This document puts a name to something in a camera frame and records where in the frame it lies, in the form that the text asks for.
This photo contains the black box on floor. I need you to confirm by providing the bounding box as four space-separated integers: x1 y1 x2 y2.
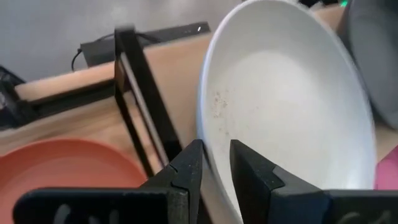
80 21 211 68

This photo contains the white plate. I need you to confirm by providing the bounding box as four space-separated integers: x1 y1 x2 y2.
196 0 377 224

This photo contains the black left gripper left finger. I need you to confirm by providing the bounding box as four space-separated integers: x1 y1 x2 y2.
12 138 204 224

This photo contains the magenta plate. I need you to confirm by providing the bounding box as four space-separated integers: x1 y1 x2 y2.
374 145 398 190

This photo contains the coral red plate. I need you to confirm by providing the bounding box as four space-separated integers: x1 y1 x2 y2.
0 138 147 224

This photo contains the black power cable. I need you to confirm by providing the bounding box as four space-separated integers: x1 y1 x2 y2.
70 30 162 72

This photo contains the black table frame rail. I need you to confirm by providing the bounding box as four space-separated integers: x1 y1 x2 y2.
29 79 116 121

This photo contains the black frame bracket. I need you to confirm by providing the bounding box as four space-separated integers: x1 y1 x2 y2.
0 64 32 130

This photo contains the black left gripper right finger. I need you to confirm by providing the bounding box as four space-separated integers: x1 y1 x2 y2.
229 139 398 224

